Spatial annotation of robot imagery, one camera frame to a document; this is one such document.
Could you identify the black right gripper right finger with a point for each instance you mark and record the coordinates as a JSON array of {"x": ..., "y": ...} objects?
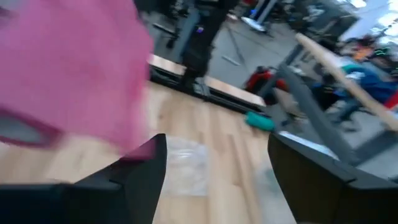
[{"x": 326, "y": 199}]

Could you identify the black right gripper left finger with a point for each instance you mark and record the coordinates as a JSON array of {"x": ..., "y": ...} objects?
[{"x": 93, "y": 202}]

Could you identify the clear plastic zipper bag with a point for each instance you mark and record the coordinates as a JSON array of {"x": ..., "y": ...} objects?
[{"x": 186, "y": 165}]

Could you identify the pink elastic bandage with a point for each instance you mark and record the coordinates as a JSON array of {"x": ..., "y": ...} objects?
[{"x": 68, "y": 68}]

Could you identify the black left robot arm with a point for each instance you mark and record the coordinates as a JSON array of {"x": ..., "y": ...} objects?
[{"x": 202, "y": 46}]

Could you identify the green bandage roll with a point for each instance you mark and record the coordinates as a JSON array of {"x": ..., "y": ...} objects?
[{"x": 259, "y": 122}]

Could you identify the blue cloth pile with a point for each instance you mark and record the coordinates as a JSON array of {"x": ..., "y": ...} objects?
[{"x": 373, "y": 84}]

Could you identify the red black tool bag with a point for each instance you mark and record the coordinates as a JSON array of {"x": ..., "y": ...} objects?
[{"x": 259, "y": 80}]

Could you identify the grey metal frame workbench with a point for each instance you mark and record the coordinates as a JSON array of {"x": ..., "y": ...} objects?
[{"x": 329, "y": 65}]

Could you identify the black metal table frame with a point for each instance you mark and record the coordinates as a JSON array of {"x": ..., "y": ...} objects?
[{"x": 217, "y": 96}]

